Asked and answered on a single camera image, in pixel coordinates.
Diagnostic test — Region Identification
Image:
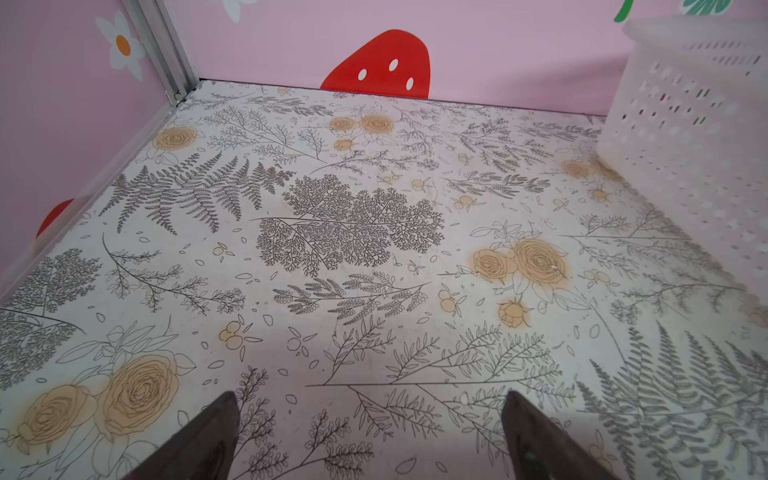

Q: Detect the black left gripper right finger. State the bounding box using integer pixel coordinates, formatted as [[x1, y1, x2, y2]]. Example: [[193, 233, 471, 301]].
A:
[[501, 390, 615, 480]]

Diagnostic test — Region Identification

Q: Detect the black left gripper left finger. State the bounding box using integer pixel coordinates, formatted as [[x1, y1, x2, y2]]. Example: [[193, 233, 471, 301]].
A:
[[125, 391, 240, 480]]

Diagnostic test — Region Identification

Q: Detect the white perforated plastic basket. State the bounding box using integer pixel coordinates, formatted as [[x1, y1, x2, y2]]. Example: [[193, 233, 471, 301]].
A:
[[597, 15, 767, 299]]

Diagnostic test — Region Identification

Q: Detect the aluminium corner post left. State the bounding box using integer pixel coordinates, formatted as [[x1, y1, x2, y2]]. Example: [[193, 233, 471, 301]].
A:
[[121, 0, 200, 107]]

